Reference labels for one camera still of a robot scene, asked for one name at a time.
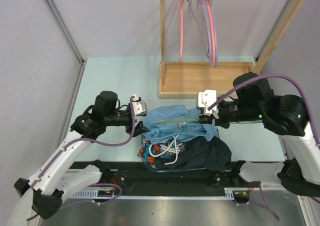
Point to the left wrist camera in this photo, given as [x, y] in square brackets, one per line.
[139, 106]

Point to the aluminium corner frame post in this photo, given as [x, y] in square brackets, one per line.
[53, 9]

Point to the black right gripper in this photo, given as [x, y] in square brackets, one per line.
[219, 122]

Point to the blue patterned shorts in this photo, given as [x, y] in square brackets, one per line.
[166, 151]

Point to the salmon pink hanger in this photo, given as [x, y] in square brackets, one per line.
[213, 34]

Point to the sage green hanger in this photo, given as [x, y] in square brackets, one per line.
[175, 121]

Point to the lavender hanger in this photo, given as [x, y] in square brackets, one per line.
[216, 36]

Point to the pink hanger left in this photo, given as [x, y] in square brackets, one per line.
[181, 29]

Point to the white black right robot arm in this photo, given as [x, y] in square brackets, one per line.
[288, 116]

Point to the dark navy shorts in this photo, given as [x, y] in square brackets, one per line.
[214, 155]

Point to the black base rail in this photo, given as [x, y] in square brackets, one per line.
[136, 180]

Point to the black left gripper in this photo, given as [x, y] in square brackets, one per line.
[140, 128]

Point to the light blue shorts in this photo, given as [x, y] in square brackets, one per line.
[184, 133]

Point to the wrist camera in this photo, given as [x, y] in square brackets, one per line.
[204, 99]
[139, 106]

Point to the purple hanger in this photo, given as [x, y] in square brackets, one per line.
[200, 13]

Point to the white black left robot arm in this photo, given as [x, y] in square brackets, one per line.
[43, 193]

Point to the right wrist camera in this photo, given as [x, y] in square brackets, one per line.
[204, 99]

